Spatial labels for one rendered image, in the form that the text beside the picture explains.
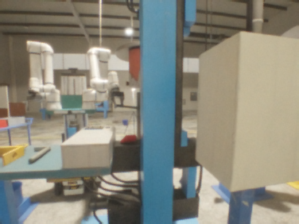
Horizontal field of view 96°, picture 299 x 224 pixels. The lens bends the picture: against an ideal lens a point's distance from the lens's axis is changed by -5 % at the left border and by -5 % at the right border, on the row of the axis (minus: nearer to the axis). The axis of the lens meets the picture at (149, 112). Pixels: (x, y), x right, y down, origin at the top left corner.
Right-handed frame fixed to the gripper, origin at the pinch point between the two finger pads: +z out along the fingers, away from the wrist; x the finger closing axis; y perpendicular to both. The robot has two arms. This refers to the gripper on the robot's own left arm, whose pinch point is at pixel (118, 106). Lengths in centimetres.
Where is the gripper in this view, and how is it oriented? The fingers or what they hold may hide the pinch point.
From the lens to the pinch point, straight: 130.1
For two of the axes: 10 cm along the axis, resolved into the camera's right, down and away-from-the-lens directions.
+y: 5.5, -3.5, -7.6
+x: 8.0, -0.6, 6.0
